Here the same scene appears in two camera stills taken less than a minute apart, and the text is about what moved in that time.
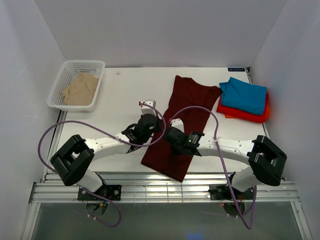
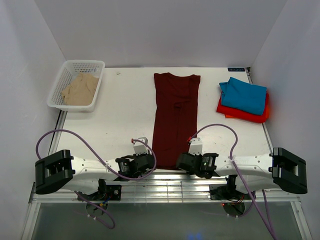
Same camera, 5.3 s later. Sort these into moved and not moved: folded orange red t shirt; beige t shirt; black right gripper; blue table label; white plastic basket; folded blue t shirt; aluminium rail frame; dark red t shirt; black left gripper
Moved: dark red t shirt; black right gripper; black left gripper
Not moved: folded orange red t shirt; blue table label; aluminium rail frame; beige t shirt; folded blue t shirt; white plastic basket
